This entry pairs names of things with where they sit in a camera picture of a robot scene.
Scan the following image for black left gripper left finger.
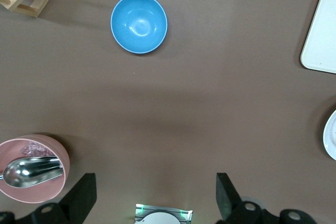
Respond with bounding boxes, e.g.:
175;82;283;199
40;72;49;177
0;173;97;224

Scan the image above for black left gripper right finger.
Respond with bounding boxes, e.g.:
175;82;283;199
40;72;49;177
215;173;318;224

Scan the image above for metal scoop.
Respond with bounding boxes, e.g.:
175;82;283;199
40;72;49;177
0;155;65;188

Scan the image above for blue bowl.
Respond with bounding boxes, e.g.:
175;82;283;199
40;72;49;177
110;0;169;55

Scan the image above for clear plastic ice cubes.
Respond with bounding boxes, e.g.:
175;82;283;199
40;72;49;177
20;142;53;158

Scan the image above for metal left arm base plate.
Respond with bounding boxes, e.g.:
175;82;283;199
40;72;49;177
135;203;194;224

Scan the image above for pink ribbed bowl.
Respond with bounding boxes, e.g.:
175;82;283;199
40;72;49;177
0;134;71;204

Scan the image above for white round plate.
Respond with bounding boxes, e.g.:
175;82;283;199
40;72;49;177
322;109;336;161

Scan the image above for cream bear print tray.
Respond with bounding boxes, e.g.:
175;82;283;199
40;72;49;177
300;0;336;74

